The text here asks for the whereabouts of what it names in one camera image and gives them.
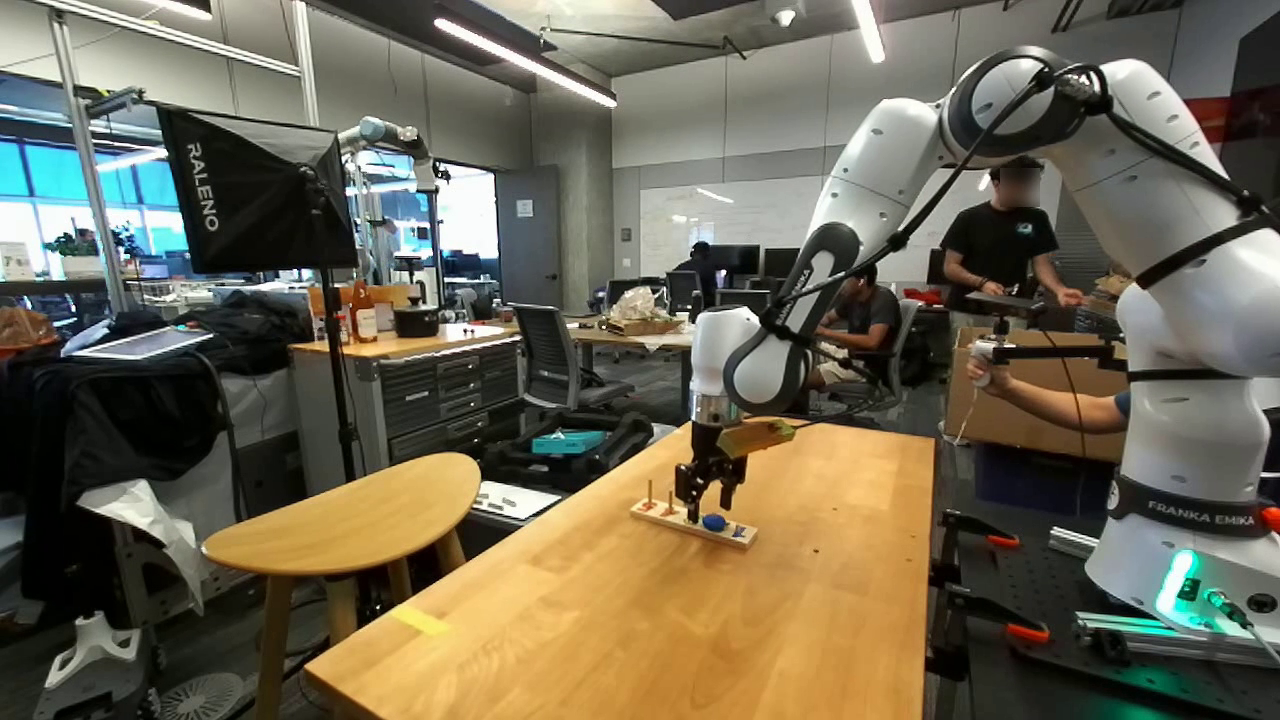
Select lower orange black clamp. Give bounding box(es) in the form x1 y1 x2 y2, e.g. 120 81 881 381
935 584 1051 649

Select black softbox light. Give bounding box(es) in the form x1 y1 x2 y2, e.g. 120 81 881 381
156 104 355 273

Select small round wooden side table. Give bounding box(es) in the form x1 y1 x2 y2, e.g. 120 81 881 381
201 453 481 720

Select aluminium extrusion bars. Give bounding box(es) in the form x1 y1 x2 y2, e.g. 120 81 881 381
1077 612 1280 667

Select grey drawer cabinet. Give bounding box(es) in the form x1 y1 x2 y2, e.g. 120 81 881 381
288 323 520 494

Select wooden peg rack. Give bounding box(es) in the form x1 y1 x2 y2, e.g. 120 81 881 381
633 494 754 547

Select orange black clamp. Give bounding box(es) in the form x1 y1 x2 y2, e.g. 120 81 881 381
940 508 1022 553
935 584 1051 649

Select black pot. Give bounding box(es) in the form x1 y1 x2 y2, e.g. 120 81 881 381
391 309 441 336

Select upper orange black clamp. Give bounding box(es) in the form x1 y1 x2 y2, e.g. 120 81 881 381
940 508 1022 553

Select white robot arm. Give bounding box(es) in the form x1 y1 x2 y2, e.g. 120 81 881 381
690 44 1280 640

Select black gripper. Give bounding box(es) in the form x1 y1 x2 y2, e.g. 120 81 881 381
674 424 746 525

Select seated person in grey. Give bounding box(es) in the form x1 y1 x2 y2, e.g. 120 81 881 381
816 267 898 390

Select person in black shirt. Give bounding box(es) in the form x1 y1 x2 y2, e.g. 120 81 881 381
940 157 1082 309

